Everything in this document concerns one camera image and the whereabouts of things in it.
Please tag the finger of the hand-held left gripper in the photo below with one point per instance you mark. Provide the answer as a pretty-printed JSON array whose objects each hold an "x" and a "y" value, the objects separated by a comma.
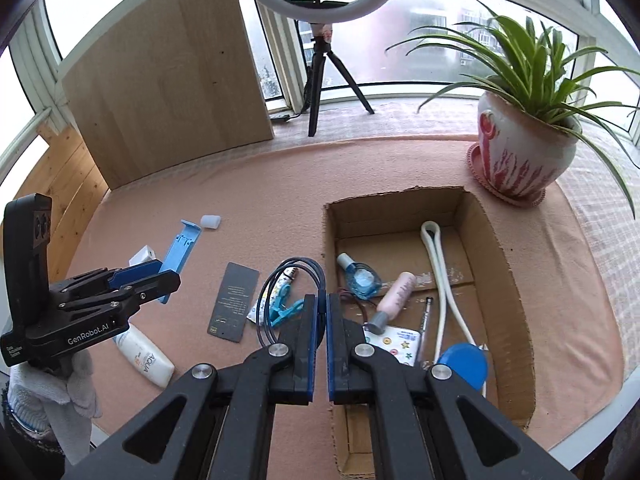
[
  {"x": 135, "y": 270},
  {"x": 155, "y": 282}
]

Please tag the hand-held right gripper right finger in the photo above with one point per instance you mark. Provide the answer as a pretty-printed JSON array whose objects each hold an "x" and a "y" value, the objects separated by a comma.
[{"x": 331, "y": 345}]

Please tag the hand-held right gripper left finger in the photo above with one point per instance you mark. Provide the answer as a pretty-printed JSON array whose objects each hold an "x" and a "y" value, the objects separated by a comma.
[{"x": 311, "y": 340}]

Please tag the white charger plug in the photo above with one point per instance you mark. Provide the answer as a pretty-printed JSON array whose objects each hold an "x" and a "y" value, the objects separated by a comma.
[{"x": 142, "y": 255}]

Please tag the blue phone stand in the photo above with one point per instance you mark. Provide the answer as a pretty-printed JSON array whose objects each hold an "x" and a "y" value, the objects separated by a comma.
[{"x": 180, "y": 255}]

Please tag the blue clothes clip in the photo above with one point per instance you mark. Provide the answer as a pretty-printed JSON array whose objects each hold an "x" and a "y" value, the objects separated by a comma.
[{"x": 280, "y": 310}]

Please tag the star print tissue pack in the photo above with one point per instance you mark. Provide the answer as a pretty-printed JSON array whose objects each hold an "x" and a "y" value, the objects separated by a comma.
[{"x": 395, "y": 342}]

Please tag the patterned lighter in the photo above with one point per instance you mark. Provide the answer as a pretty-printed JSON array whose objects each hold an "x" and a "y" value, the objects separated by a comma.
[{"x": 287, "y": 276}]

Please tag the blue eye drop bottle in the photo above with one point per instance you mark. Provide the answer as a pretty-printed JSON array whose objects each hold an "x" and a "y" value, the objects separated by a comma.
[{"x": 362, "y": 280}]

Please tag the white lotion bottle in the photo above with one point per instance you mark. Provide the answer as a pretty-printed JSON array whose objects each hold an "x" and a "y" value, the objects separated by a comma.
[{"x": 145, "y": 357}]

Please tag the dark grey card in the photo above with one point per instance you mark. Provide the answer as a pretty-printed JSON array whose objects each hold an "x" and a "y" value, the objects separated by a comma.
[{"x": 232, "y": 300}]

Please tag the white translucent cap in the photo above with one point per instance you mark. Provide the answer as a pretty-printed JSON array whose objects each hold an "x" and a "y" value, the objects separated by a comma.
[{"x": 210, "y": 222}]

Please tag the small pink tube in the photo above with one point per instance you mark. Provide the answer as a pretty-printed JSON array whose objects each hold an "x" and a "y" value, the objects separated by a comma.
[{"x": 397, "y": 295}]

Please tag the clear pen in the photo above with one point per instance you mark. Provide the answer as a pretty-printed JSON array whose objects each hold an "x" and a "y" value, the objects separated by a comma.
[{"x": 426, "y": 320}]

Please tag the blue round lid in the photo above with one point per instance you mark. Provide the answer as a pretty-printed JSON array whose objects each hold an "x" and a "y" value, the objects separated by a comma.
[{"x": 465, "y": 365}]

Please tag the cardboard box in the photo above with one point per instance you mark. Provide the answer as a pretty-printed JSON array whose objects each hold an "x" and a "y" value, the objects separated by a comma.
[{"x": 500, "y": 260}]

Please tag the person's left forearm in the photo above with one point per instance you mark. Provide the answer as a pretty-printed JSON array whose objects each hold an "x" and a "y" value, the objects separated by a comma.
[{"x": 25, "y": 435}]

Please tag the person's left hand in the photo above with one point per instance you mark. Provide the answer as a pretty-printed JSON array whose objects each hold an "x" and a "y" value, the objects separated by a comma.
[{"x": 45, "y": 390}]

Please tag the pink felt mat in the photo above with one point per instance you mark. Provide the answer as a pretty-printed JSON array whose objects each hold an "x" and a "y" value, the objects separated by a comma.
[{"x": 175, "y": 200}]

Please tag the wooden plank panel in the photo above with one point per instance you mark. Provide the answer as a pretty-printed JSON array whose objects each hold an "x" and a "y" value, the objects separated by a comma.
[{"x": 65, "y": 180}]

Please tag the light wooden board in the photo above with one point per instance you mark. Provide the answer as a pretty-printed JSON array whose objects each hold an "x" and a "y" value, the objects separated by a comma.
[{"x": 165, "y": 85}]

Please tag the pink pot saucer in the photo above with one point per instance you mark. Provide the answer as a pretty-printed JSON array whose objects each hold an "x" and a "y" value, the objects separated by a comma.
[{"x": 480, "y": 170}]

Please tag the black tripod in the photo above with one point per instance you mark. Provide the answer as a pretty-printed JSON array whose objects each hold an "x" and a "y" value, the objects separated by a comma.
[{"x": 316, "y": 90}]

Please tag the green spider plant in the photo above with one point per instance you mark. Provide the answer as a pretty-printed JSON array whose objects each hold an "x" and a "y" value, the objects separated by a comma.
[{"x": 530, "y": 70}]

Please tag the black inline switch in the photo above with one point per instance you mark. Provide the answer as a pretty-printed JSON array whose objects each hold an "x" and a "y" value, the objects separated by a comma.
[{"x": 280, "y": 117}]

